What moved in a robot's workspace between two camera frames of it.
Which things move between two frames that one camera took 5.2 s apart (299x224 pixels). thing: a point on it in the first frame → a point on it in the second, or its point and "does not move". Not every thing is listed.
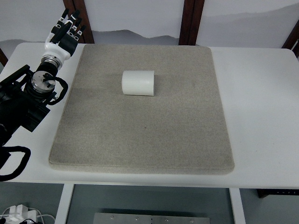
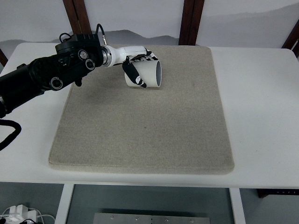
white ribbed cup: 138,82 → 150,71
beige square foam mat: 182,128 does not move
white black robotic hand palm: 63,48 → 111,55
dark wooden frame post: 3,59 does not move
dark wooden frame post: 292,39 does not move
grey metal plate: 151,218 does not move
